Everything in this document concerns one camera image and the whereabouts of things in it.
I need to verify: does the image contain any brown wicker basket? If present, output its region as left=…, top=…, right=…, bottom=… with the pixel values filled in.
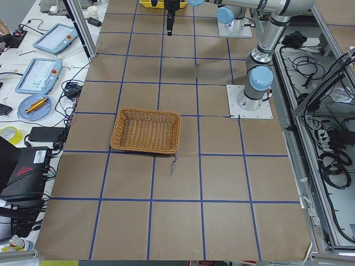
left=110, top=108, right=181, bottom=154

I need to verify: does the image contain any black computer box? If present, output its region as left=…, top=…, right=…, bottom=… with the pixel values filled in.
left=1, top=138, right=52, bottom=202

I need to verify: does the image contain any aluminium frame post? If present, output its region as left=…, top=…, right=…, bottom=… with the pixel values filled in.
left=63, top=0, right=97, bottom=59

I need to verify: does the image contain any black power adapter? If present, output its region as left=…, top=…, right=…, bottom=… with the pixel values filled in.
left=87, top=17, right=102, bottom=27

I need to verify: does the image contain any near teach pendant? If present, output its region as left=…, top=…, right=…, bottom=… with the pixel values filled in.
left=15, top=58, right=62, bottom=94

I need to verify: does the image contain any teach pendant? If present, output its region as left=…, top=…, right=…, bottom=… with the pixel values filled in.
left=15, top=58, right=62, bottom=94
left=33, top=23, right=78, bottom=54

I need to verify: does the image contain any blue plate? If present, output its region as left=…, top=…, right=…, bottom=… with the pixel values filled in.
left=17, top=94, right=52, bottom=121

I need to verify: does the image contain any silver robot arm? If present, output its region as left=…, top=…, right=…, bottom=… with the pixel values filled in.
left=213, top=1, right=315, bottom=111

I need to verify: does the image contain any far teach pendant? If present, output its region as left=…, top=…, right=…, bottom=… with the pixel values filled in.
left=33, top=23, right=78, bottom=54

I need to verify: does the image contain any yellow woven basket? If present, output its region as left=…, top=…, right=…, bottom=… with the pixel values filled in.
left=139, top=0, right=188, bottom=9

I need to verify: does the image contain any brass cylinder part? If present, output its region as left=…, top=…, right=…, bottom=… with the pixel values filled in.
left=26, top=97, right=49, bottom=114

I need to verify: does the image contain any yellow tape roll on desk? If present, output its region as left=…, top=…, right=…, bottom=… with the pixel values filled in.
left=0, top=126, right=23, bottom=145

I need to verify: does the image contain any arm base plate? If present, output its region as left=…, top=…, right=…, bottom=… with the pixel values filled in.
left=226, top=85, right=273, bottom=119
left=217, top=18, right=252, bottom=39

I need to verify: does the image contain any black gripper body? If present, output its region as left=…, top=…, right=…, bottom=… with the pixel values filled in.
left=164, top=0, right=180, bottom=12

